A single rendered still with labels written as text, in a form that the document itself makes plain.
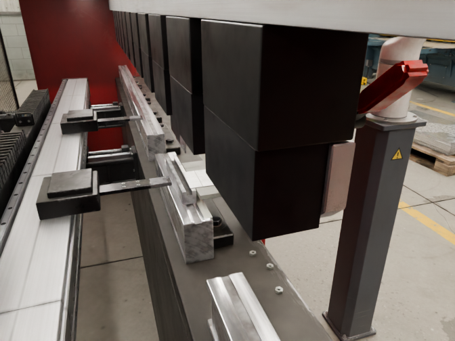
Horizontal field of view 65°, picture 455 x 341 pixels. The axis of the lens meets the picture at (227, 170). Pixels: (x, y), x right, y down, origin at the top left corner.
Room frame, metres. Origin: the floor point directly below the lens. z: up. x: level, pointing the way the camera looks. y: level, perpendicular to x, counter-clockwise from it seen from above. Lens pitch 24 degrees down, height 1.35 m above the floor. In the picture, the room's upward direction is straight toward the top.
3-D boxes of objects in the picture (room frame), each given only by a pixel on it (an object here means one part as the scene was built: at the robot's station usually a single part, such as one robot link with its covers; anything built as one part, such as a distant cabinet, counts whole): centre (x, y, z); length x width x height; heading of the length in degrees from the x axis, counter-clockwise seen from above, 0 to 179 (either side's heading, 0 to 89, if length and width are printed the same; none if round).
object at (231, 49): (0.32, -0.04, 1.26); 0.15 x 0.09 x 0.17; 19
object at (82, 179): (0.67, 0.25, 1.01); 0.26 x 0.12 x 0.05; 109
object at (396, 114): (1.23, -0.57, 1.09); 0.19 x 0.19 x 0.18
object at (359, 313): (1.23, -0.57, 0.50); 0.18 x 0.18 x 1.00; 17
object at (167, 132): (1.32, 0.24, 0.89); 0.30 x 0.05 x 0.03; 19
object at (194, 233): (0.78, 0.12, 0.92); 0.39 x 0.06 x 0.10; 19
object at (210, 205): (0.78, 0.06, 0.89); 0.30 x 0.05 x 0.03; 19
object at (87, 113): (1.18, 0.42, 1.01); 0.26 x 0.12 x 0.05; 109
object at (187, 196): (0.76, 0.11, 0.99); 0.20 x 0.03 x 0.03; 19
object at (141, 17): (0.89, 0.15, 1.26); 0.15 x 0.09 x 0.17; 19
